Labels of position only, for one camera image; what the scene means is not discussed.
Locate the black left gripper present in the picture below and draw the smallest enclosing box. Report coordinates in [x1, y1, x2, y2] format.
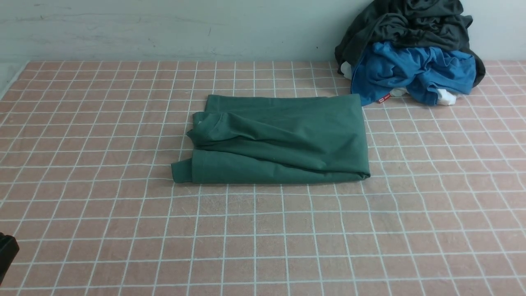
[0, 233, 20, 284]

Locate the dark grey crumpled garment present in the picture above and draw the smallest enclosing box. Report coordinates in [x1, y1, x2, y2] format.
[335, 0, 486, 86]

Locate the blue crumpled garment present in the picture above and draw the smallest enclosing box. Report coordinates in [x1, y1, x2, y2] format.
[350, 42, 476, 106]

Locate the green long sleeve shirt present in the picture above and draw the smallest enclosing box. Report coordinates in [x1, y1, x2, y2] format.
[171, 95, 371, 184]

